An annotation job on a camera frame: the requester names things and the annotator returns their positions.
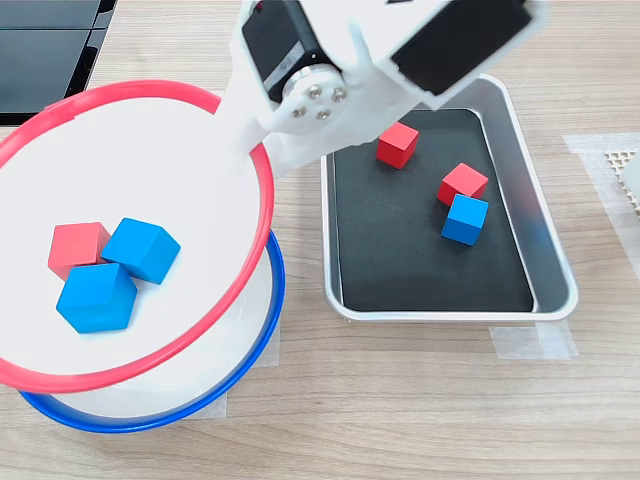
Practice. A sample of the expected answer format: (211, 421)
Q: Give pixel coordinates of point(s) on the red-rimmed white plate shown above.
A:
(150, 165)

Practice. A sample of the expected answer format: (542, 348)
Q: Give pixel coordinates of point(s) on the blue cube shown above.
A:
(465, 220)
(142, 250)
(95, 300)

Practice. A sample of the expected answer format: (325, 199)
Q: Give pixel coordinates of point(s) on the long clear tape strip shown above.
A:
(612, 215)

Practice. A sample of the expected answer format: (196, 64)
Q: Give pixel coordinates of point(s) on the steel tray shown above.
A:
(540, 240)

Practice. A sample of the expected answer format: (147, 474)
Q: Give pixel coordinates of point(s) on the red cube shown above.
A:
(397, 145)
(462, 182)
(75, 245)

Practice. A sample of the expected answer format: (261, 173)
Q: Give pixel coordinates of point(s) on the blue-rimmed white plate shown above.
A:
(200, 380)

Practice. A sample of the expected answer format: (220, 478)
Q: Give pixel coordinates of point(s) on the pale perforated plate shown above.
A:
(616, 162)

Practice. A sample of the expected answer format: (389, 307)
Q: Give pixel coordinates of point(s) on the black glossy flat device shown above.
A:
(40, 55)

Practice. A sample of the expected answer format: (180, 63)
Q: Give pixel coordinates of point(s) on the black mat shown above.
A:
(400, 260)

